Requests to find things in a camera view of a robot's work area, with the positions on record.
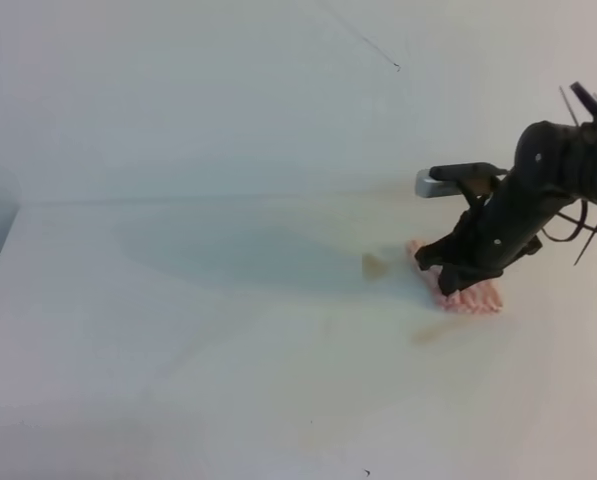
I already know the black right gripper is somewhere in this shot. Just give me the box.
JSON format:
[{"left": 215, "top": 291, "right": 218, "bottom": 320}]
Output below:
[{"left": 413, "top": 172, "right": 571, "bottom": 295}]

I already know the brown coffee stain puddle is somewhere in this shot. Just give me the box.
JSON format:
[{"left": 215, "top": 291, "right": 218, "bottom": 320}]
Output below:
[{"left": 362, "top": 253, "right": 389, "bottom": 281}]

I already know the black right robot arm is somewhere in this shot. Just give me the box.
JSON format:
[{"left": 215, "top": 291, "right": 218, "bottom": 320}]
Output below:
[{"left": 434, "top": 121, "right": 597, "bottom": 296}]

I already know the pink white striped rag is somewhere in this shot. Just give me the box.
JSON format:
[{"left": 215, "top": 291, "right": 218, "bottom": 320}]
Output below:
[{"left": 406, "top": 240, "right": 503, "bottom": 315}]

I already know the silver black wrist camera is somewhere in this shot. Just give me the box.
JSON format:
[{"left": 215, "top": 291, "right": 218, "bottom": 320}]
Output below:
[{"left": 415, "top": 162, "right": 509, "bottom": 206}]

